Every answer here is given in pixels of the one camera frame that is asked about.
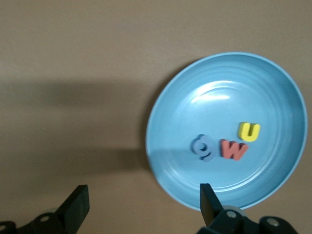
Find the blue foam small g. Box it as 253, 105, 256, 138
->
190, 134, 216, 163

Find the red foam small w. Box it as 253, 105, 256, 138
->
220, 138, 249, 162

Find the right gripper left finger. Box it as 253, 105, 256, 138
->
0, 184, 91, 234

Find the blue round plate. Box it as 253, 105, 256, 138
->
145, 51, 308, 212

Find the yellow foam small n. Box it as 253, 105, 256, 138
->
240, 121, 261, 142

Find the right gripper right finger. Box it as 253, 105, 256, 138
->
196, 183, 298, 234

